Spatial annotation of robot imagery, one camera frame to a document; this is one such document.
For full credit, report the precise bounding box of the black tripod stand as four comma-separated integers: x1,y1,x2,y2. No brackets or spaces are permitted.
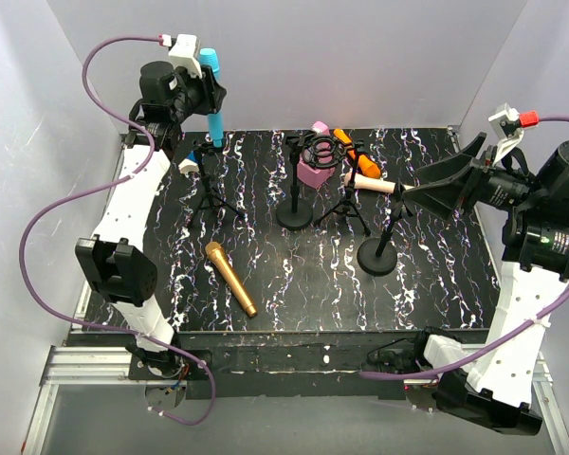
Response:
312,140,371,236
186,141,245,228

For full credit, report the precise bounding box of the round base shock-mount stand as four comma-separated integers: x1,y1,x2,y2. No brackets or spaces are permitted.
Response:
276,130,346,231

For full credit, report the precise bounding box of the gold microphone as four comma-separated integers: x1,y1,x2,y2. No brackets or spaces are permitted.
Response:
205,242,258,318

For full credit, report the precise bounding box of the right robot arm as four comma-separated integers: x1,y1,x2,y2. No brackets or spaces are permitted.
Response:
403,134,569,435

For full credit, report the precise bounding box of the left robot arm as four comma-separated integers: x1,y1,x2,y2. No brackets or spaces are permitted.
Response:
75,48,226,378

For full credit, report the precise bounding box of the right round base stand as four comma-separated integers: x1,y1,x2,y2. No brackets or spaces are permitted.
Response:
357,181,413,277

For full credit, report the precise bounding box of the white blue small microphone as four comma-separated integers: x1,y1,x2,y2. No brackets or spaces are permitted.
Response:
178,153,199,175

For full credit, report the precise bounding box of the orange microphone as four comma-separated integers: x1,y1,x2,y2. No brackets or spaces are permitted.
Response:
333,128,381,179

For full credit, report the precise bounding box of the beige microphone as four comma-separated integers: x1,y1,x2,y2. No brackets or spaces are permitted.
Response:
354,173,396,194

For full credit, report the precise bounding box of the pink microphone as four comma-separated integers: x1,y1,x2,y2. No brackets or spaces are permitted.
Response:
297,120,337,190

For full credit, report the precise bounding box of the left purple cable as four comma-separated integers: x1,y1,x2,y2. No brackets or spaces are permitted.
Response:
19,33,217,426

